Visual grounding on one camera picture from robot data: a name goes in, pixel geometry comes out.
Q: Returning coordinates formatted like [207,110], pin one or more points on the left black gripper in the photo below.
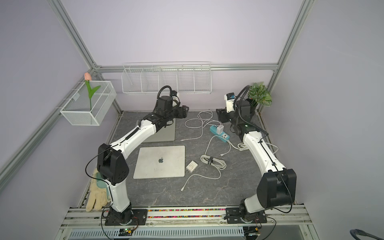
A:
[183,112]

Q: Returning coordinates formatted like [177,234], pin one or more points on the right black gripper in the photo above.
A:
[223,115]

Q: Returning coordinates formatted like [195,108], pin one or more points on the white charger brick laptop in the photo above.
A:
[220,129]
[191,166]

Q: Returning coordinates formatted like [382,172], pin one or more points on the teal power strip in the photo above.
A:
[224,137]

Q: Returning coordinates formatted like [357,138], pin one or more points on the white charger brick front laptop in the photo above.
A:
[191,166]

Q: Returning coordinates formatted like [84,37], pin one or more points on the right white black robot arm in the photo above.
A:
[277,186]

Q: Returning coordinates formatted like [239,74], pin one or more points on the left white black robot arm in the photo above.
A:
[112,158]

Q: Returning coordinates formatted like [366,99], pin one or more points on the rear silver laptop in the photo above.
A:
[166,134]

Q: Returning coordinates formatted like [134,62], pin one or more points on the silver laptop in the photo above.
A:
[160,162]
[166,134]

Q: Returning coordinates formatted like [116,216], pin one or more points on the front silver laptop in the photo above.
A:
[160,162]

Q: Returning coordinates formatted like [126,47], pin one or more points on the green plant in black pot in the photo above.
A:
[258,94]

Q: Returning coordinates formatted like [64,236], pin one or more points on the pink artificial tulip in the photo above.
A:
[91,90]

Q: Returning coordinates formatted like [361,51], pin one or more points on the white mesh basket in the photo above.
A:
[89,104]

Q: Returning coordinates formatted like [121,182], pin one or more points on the beige work glove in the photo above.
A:
[99,195]

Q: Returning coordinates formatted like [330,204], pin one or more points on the white wire wall shelf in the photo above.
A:
[183,77]

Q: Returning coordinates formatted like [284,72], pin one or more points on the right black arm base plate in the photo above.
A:
[237,216]

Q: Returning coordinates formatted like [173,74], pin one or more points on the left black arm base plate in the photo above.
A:
[135,217]

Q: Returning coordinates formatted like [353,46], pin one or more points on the aluminium front rail frame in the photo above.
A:
[282,223]

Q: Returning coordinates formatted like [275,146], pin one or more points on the white slotted cable duct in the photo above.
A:
[156,233]

